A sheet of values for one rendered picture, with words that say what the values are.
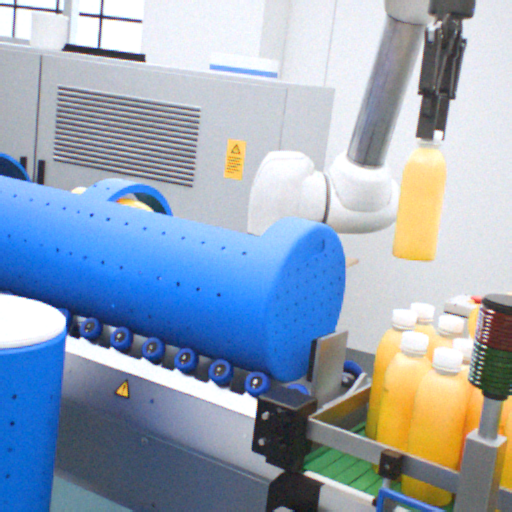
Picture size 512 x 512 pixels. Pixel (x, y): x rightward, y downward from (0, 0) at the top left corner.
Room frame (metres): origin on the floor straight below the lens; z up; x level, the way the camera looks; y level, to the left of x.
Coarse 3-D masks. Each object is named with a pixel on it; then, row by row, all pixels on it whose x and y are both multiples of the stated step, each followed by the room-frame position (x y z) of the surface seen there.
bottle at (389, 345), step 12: (396, 324) 1.42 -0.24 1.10; (384, 336) 1.42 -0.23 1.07; (396, 336) 1.41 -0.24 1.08; (384, 348) 1.41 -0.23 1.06; (396, 348) 1.40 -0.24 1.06; (384, 360) 1.40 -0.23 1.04; (384, 372) 1.40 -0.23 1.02; (372, 384) 1.42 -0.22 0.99; (372, 396) 1.42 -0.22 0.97; (372, 408) 1.41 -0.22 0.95; (372, 420) 1.41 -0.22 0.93; (372, 432) 1.40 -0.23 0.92
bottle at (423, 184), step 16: (432, 144) 1.51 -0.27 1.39; (416, 160) 1.51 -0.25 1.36; (432, 160) 1.50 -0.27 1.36; (416, 176) 1.50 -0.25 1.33; (432, 176) 1.49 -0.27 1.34; (400, 192) 1.53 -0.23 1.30; (416, 192) 1.50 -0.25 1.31; (432, 192) 1.49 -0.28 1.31; (400, 208) 1.51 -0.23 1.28; (416, 208) 1.49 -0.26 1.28; (432, 208) 1.49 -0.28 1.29; (400, 224) 1.51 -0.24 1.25; (416, 224) 1.49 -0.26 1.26; (432, 224) 1.49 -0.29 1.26; (400, 240) 1.50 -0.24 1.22; (416, 240) 1.49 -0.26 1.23; (432, 240) 1.50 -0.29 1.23; (400, 256) 1.50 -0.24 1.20; (416, 256) 1.49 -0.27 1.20; (432, 256) 1.50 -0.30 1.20
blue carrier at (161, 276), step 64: (0, 192) 1.75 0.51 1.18; (64, 192) 1.69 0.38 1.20; (128, 192) 1.69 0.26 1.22; (0, 256) 1.70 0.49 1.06; (64, 256) 1.61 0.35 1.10; (128, 256) 1.54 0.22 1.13; (192, 256) 1.48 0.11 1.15; (256, 256) 1.44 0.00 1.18; (320, 256) 1.52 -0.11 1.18; (128, 320) 1.57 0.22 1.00; (192, 320) 1.47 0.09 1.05; (256, 320) 1.40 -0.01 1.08; (320, 320) 1.55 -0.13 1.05
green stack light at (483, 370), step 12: (480, 348) 0.96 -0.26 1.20; (492, 348) 0.95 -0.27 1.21; (480, 360) 0.96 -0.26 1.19; (492, 360) 0.95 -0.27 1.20; (504, 360) 0.94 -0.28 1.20; (468, 372) 0.98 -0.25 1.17; (480, 372) 0.96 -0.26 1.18; (492, 372) 0.95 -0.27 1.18; (504, 372) 0.94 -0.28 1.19; (480, 384) 0.95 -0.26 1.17; (492, 384) 0.95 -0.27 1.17; (504, 384) 0.94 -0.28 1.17
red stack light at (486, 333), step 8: (480, 312) 0.97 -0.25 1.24; (488, 312) 0.96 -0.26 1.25; (496, 312) 0.95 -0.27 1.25; (480, 320) 0.97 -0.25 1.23; (488, 320) 0.96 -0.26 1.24; (496, 320) 0.95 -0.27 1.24; (504, 320) 0.95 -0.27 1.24; (480, 328) 0.97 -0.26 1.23; (488, 328) 0.96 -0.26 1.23; (496, 328) 0.95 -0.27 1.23; (504, 328) 0.95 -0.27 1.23; (480, 336) 0.96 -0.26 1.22; (488, 336) 0.96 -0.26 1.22; (496, 336) 0.95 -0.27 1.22; (504, 336) 0.95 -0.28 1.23; (488, 344) 0.95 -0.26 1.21; (496, 344) 0.95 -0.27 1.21; (504, 344) 0.95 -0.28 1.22
